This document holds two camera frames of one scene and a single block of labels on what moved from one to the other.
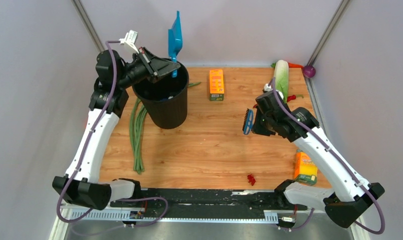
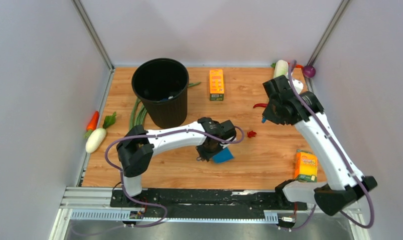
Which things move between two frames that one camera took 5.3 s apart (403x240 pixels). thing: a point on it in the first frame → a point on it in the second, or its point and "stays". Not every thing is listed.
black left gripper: (157, 69) → (203, 155)
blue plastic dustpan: (175, 42) → (224, 155)
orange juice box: (305, 171) stays
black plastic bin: (166, 101) stays
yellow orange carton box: (216, 85) stays
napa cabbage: (281, 75) stays
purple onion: (309, 71) stays
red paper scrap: (251, 179) → (251, 134)
